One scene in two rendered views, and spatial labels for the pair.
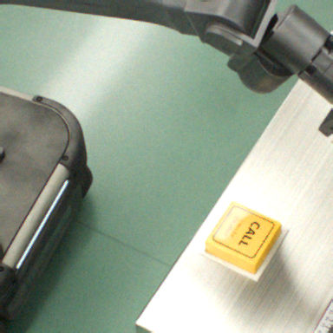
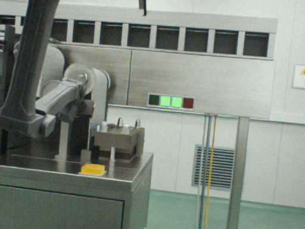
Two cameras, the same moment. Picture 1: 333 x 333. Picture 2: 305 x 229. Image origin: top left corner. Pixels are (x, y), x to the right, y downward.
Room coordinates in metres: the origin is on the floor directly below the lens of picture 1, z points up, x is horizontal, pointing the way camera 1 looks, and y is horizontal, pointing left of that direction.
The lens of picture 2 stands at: (1.08, 1.15, 1.20)
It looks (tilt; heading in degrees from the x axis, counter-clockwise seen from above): 3 degrees down; 244
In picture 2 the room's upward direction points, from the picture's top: 5 degrees clockwise
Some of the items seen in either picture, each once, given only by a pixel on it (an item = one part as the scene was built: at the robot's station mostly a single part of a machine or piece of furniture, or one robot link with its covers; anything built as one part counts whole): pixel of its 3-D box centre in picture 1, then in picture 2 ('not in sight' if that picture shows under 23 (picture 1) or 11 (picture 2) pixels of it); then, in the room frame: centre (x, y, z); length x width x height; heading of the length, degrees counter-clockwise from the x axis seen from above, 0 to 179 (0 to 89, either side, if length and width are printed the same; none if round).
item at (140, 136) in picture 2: not in sight; (140, 144); (0.42, -0.34, 0.96); 0.10 x 0.03 x 0.11; 58
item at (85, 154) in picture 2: not in sight; (95, 149); (0.62, -0.41, 0.92); 0.28 x 0.04 x 0.04; 58
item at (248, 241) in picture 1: (243, 237); (93, 169); (0.73, -0.05, 0.91); 0.07 x 0.07 x 0.02; 58
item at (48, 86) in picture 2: not in sight; (63, 93); (0.78, -0.50, 1.17); 0.26 x 0.12 x 0.12; 58
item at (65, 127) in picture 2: not in sight; (65, 123); (0.79, -0.32, 1.05); 0.06 x 0.05 x 0.31; 58
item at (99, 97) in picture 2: not in sight; (97, 110); (0.63, -0.40, 1.11); 0.23 x 0.01 x 0.18; 58
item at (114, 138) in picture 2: not in sight; (122, 135); (0.50, -0.37, 1.00); 0.40 x 0.16 x 0.06; 58
